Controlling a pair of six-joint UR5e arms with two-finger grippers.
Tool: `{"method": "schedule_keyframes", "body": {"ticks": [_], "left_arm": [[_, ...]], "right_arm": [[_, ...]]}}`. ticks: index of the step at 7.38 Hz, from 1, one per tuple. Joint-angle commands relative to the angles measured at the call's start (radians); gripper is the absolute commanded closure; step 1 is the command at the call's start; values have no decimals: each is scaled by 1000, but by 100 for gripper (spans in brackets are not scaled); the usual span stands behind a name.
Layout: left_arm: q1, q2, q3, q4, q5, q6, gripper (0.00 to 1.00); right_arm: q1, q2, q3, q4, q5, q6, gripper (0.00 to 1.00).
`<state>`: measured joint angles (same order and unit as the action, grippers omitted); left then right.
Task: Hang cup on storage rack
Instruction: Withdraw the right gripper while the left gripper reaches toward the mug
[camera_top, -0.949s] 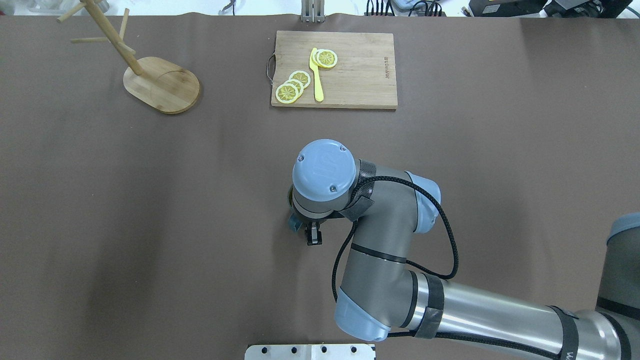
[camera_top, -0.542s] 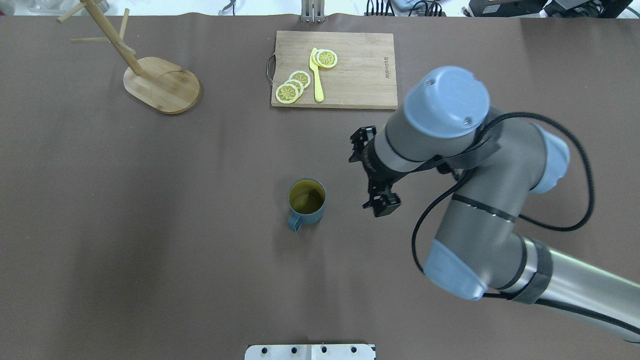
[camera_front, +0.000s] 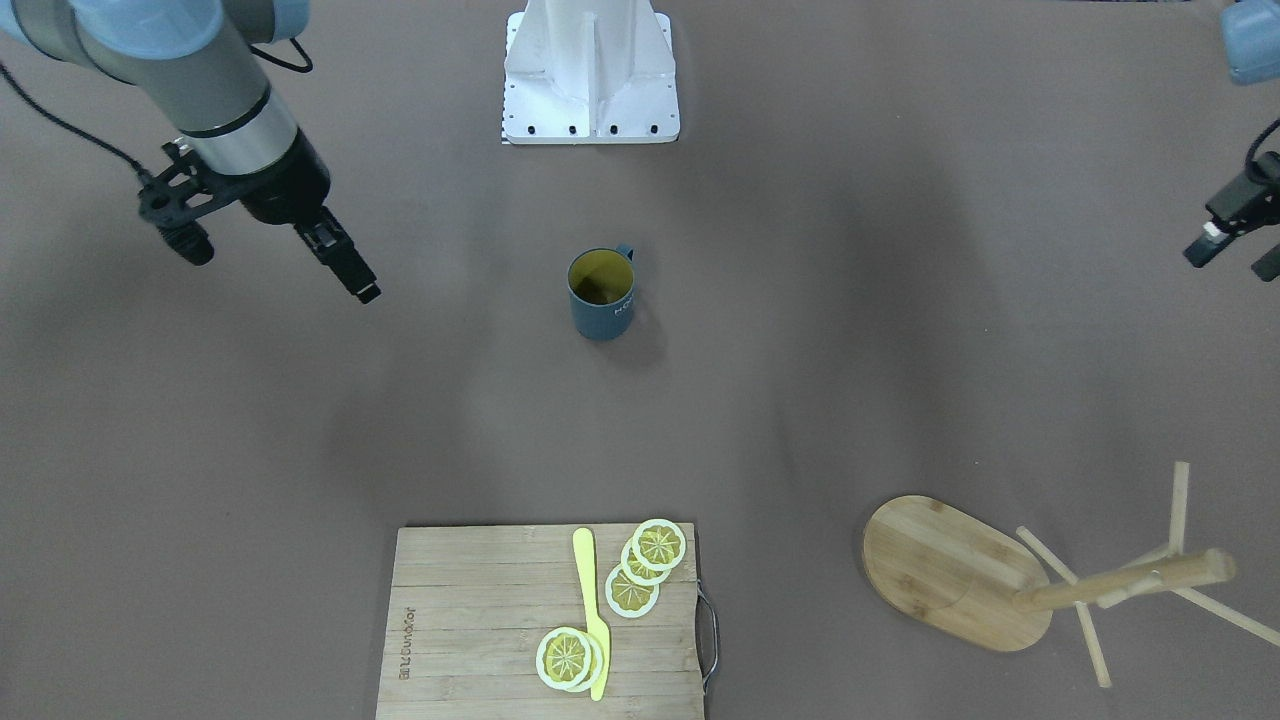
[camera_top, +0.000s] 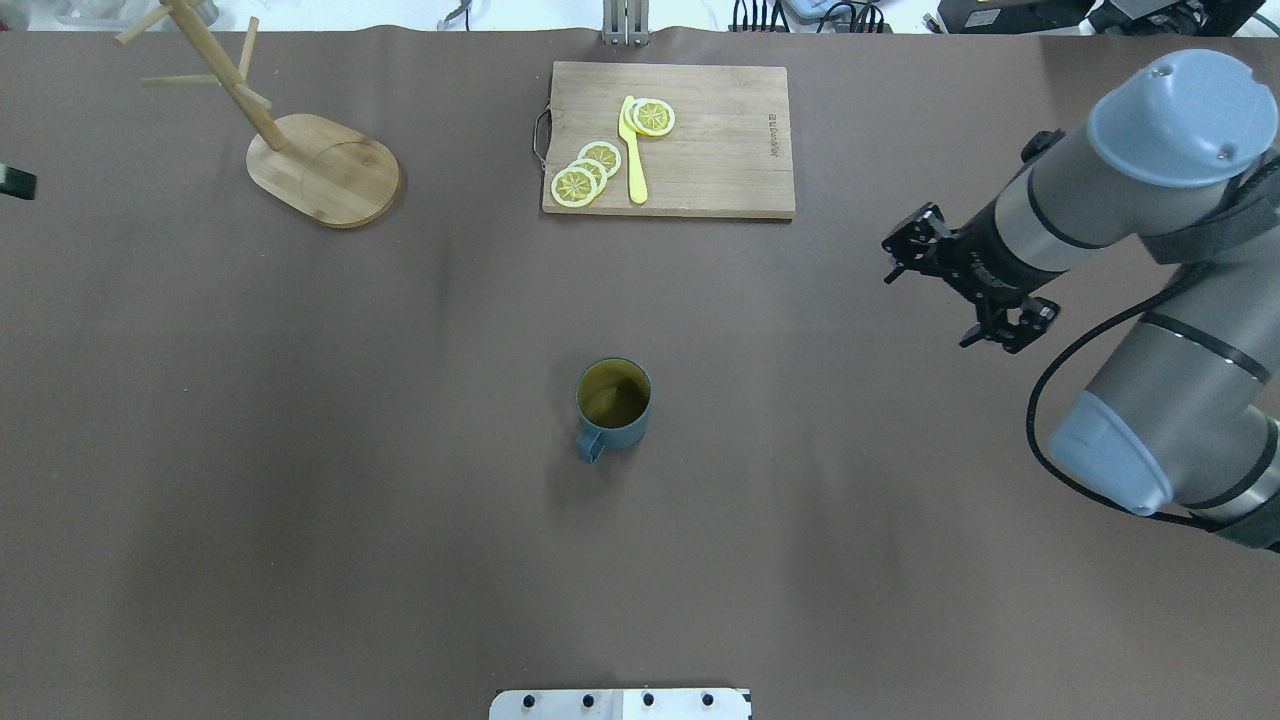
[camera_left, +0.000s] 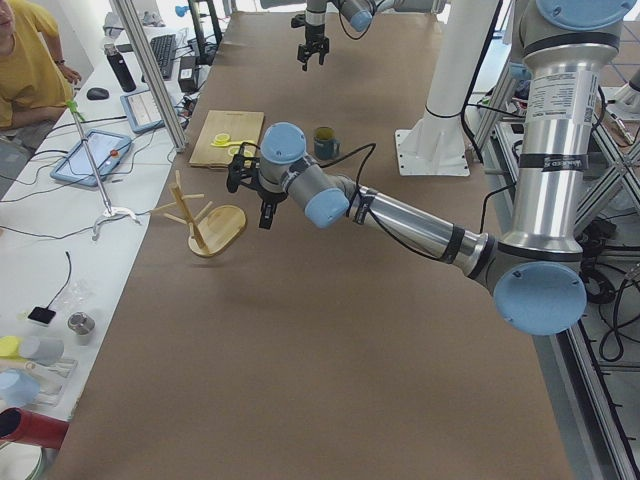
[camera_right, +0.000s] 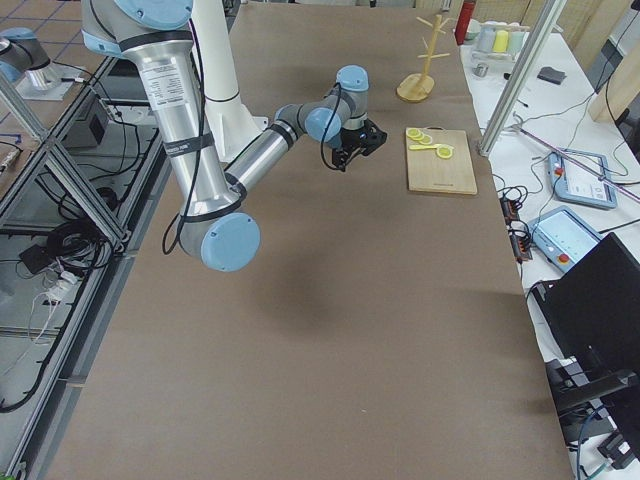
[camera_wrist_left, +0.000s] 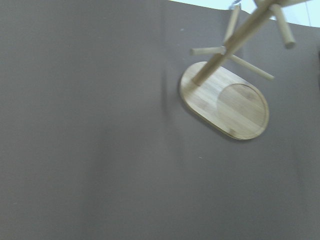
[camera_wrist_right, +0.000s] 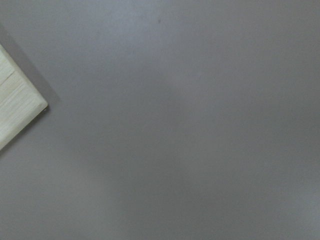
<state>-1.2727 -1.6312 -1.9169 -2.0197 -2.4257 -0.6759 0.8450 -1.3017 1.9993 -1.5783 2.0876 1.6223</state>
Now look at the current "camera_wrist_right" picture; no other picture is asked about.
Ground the wooden cutting board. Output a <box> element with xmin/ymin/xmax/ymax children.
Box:
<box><xmin>0</xmin><ymin>47</ymin><xmax>48</xmax><ymax>149</ymax></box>

